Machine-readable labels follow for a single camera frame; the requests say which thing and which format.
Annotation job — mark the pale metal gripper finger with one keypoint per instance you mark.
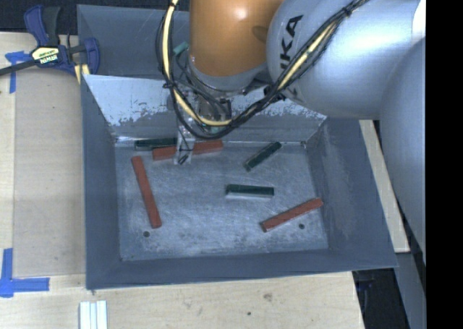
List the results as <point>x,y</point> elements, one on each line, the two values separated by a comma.
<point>189,136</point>
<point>179,147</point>

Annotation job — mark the red-brown flat block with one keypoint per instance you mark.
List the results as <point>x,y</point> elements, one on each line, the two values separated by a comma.
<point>208,147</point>
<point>291,214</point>
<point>146,192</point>

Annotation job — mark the dark green flat block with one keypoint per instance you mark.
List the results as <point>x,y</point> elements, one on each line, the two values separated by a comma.
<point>249,191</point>
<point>153,144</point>
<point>262,156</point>

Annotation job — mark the grey metal bin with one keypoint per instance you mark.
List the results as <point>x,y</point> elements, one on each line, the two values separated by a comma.
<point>217,219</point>

